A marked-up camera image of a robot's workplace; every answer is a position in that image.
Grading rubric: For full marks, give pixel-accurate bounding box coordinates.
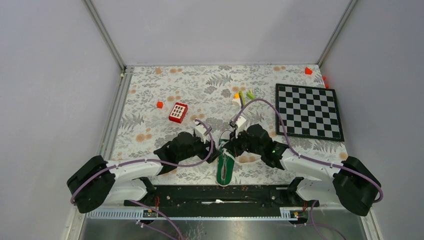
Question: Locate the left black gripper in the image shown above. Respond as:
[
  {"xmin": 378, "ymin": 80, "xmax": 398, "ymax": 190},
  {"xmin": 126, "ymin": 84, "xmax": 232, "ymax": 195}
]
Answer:
[{"xmin": 177, "ymin": 132, "xmax": 221, "ymax": 163}]

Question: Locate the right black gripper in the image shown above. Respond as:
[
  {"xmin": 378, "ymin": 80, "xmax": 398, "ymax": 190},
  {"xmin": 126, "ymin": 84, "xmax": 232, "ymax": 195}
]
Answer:
[{"xmin": 224, "ymin": 127, "xmax": 264, "ymax": 157}]

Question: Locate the white shoelace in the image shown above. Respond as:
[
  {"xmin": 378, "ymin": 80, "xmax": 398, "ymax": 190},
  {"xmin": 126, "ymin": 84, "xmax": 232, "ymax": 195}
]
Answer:
[{"xmin": 224, "ymin": 130, "xmax": 261, "ymax": 164}]

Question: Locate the green white sneaker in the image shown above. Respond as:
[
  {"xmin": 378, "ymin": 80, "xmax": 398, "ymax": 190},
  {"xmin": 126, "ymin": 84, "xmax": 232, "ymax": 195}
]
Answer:
[{"xmin": 216, "ymin": 130, "xmax": 236, "ymax": 187}]

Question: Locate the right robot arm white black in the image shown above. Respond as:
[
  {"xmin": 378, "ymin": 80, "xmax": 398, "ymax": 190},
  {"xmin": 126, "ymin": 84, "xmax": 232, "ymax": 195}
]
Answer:
[{"xmin": 223, "ymin": 124, "xmax": 381, "ymax": 217}]

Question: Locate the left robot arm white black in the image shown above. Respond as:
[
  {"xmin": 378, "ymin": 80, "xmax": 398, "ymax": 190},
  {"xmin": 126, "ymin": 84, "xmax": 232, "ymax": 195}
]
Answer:
[{"xmin": 66, "ymin": 132, "xmax": 220, "ymax": 213}]

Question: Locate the red white brick block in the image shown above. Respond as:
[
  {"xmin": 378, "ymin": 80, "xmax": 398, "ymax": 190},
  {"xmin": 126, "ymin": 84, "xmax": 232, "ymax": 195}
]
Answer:
[{"xmin": 168, "ymin": 102, "xmax": 188, "ymax": 124}]

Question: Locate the lime green block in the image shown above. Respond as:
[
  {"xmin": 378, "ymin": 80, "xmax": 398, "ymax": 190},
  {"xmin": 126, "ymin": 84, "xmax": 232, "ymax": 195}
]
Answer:
[{"xmin": 246, "ymin": 90, "xmax": 256, "ymax": 100}]

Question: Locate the small red cube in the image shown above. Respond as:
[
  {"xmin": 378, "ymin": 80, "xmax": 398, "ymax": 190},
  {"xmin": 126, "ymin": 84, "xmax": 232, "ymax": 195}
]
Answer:
[{"xmin": 156, "ymin": 101, "xmax": 164, "ymax": 109}]

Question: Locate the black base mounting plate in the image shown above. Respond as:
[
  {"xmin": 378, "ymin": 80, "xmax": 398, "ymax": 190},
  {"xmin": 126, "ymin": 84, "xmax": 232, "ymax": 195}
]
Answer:
[{"xmin": 139, "ymin": 185, "xmax": 313, "ymax": 218}]

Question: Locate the floral patterned table mat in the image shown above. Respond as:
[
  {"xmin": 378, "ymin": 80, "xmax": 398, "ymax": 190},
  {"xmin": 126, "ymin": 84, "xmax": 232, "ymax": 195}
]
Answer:
[{"xmin": 106, "ymin": 64, "xmax": 348, "ymax": 185}]

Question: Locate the black white checkerboard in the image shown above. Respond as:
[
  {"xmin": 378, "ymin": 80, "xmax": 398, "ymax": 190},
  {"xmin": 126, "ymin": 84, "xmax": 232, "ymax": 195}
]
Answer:
[{"xmin": 275, "ymin": 83, "xmax": 345, "ymax": 142}]

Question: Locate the red block far corner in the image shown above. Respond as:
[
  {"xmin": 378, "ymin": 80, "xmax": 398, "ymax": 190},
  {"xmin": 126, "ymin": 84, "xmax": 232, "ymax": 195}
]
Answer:
[{"xmin": 304, "ymin": 67, "xmax": 313, "ymax": 75}]

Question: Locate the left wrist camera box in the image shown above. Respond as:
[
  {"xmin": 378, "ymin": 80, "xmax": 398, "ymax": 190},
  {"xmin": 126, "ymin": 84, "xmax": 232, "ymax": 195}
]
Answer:
[{"xmin": 194, "ymin": 118, "xmax": 212, "ymax": 144}]

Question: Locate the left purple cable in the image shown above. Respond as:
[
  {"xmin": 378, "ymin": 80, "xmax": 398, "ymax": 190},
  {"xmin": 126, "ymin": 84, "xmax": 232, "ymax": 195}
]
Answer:
[{"xmin": 69, "ymin": 118, "xmax": 215, "ymax": 240}]

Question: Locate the purple cable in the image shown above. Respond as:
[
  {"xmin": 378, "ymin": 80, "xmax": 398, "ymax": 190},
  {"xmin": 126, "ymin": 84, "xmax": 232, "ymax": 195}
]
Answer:
[
  {"xmin": 230, "ymin": 98, "xmax": 384, "ymax": 240},
  {"xmin": 69, "ymin": 118, "xmax": 215, "ymax": 240}
]

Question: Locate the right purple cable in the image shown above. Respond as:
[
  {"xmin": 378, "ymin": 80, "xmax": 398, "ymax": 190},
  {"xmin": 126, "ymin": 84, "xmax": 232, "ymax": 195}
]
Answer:
[{"xmin": 230, "ymin": 98, "xmax": 384, "ymax": 240}]

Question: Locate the red block at wall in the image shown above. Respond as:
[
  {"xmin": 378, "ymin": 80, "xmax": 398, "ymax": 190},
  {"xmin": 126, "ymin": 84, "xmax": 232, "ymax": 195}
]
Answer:
[{"xmin": 322, "ymin": 76, "xmax": 330, "ymax": 89}]

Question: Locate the aluminium frame rail front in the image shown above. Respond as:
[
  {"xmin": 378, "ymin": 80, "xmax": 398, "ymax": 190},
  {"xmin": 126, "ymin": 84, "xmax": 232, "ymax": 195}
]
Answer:
[{"xmin": 71, "ymin": 186, "xmax": 372, "ymax": 222}]

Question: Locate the left aluminium corner post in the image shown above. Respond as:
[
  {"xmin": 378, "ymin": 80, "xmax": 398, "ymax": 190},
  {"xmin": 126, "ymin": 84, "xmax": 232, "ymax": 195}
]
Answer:
[{"xmin": 82, "ymin": 0, "xmax": 127, "ymax": 73}]

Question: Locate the aluminium corner post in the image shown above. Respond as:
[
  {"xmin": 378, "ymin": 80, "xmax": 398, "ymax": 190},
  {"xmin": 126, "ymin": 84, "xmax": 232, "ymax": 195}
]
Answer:
[
  {"xmin": 82, "ymin": 0, "xmax": 127, "ymax": 73},
  {"xmin": 316, "ymin": 0, "xmax": 359, "ymax": 68}
]

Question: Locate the right aluminium corner post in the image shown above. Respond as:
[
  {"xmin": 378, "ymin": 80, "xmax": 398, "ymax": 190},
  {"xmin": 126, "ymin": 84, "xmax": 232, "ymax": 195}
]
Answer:
[{"xmin": 316, "ymin": 0, "xmax": 359, "ymax": 68}]

